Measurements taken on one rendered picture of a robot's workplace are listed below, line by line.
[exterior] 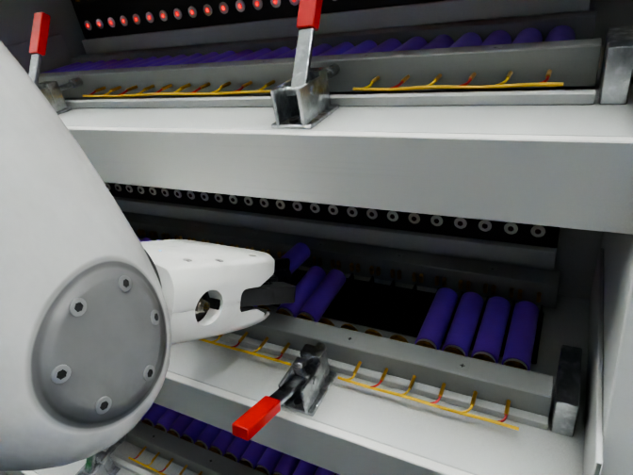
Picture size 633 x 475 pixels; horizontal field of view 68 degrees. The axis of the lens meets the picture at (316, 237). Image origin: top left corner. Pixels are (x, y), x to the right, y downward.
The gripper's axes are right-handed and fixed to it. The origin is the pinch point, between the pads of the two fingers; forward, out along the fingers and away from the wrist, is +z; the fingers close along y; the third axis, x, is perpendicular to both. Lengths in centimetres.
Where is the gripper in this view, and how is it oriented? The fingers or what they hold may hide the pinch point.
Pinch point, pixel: (260, 275)
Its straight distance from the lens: 40.8
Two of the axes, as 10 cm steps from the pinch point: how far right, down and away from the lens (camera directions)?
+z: 4.5, -0.2, 8.9
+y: -8.9, -1.2, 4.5
